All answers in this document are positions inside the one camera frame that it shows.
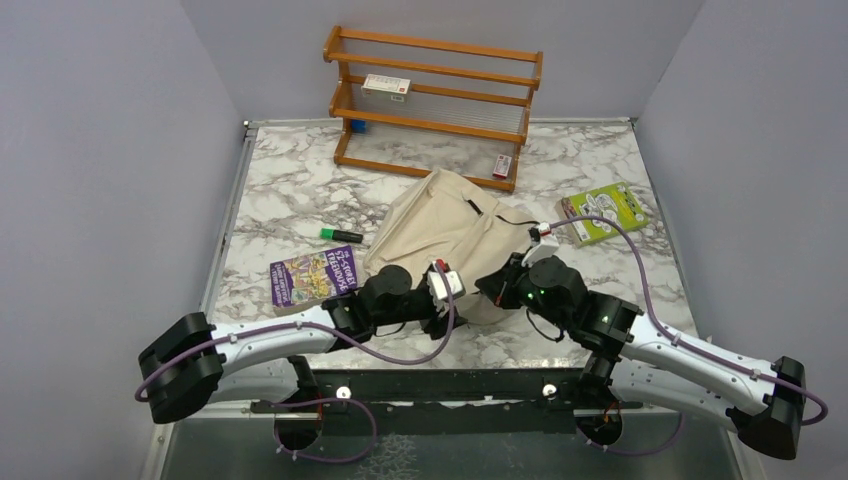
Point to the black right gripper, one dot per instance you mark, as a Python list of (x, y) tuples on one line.
[(499, 284)]

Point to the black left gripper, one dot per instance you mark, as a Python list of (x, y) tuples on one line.
[(432, 323)]

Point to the purple treehouse book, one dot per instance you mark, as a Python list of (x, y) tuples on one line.
[(301, 282)]

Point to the cream canvas student bag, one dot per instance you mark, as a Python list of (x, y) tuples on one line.
[(445, 216)]

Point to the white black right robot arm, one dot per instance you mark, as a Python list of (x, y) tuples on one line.
[(632, 360)]

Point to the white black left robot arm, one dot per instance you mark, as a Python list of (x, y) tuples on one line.
[(196, 362)]

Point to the green black highlighter marker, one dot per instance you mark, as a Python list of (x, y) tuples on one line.
[(341, 236)]

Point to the green comic book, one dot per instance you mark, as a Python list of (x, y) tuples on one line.
[(614, 202)]

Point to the small red white card box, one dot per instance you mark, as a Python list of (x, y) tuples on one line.
[(502, 167)]

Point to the small blue item on shelf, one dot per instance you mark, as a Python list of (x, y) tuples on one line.
[(358, 126)]

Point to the orange wooden shelf rack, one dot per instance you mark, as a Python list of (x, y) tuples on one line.
[(478, 95)]

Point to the white red box on shelf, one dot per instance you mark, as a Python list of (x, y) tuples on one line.
[(384, 87)]

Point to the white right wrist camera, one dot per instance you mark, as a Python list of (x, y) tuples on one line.
[(543, 244)]

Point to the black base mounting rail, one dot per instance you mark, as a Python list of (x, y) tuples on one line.
[(338, 402)]

